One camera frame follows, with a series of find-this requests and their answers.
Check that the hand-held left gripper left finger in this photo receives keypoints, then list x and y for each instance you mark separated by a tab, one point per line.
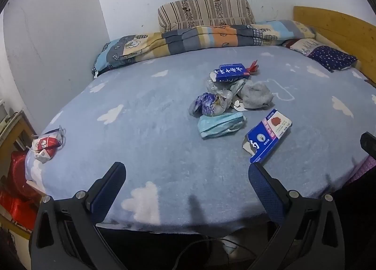
105	193

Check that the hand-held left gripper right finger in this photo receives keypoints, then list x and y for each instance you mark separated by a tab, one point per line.
265	193

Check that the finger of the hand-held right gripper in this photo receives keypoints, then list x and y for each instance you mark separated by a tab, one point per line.
369	142

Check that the purple plastic basket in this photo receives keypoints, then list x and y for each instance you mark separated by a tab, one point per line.
367	167

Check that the blue and red box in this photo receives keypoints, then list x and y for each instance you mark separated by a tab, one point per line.
268	136

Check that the red and white paper bag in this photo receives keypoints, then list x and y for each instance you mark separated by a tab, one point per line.
47	141
41	155

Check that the blue face mask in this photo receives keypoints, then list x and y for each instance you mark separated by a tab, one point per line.
218	125

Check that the white cardboard scrap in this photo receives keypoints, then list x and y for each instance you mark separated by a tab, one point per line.
238	105

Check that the grey cloth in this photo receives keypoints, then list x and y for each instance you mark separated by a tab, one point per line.
256	93

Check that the clear plastic bag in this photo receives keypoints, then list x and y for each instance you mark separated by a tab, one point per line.
223	98

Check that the blue plastic bag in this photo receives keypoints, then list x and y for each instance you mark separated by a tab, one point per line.
205	104

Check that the blue drink carton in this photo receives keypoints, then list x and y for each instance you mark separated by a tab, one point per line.
232	72

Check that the light blue cloud blanket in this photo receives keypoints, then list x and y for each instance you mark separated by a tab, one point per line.
147	140

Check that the red plastic stool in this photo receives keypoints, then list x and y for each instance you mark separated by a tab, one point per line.
17	182

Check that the navy star pillow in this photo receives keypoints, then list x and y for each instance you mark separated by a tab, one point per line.
333	58

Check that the wooden shelf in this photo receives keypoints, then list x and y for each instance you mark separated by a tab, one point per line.
17	132

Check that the white patterned pillow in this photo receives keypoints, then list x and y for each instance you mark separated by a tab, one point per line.
302	45

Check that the wooden headboard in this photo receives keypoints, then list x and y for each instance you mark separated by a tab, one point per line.
337	27

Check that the patchwork cartoon quilt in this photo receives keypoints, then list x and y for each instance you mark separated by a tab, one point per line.
191	41

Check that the striped beige pillow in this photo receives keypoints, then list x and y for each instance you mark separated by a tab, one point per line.
205	13

